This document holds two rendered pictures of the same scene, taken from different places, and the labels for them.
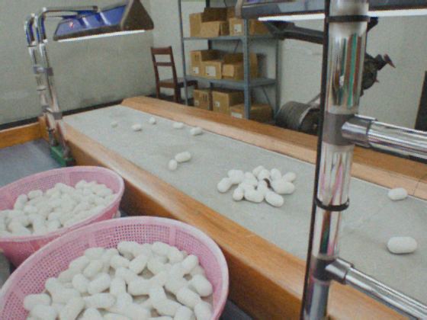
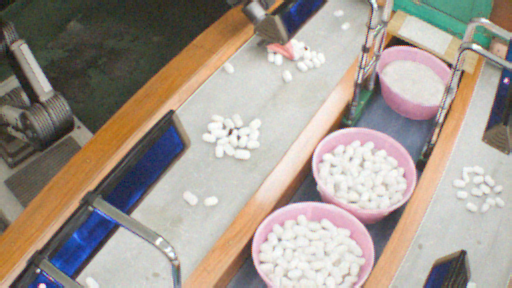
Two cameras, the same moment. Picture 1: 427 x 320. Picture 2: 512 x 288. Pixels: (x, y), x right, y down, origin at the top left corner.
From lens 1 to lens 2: 1.59 m
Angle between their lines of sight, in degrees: 90
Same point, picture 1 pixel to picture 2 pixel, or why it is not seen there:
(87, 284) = (365, 191)
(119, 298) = (365, 174)
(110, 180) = (260, 235)
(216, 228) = (310, 141)
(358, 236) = (278, 91)
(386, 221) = (258, 79)
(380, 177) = (207, 71)
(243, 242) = (317, 128)
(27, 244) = (360, 234)
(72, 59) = not seen: outside the picture
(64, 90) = not seen: outside the picture
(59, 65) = not seen: outside the picture
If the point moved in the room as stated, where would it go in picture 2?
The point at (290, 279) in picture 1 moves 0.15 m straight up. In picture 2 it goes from (334, 110) to (344, 66)
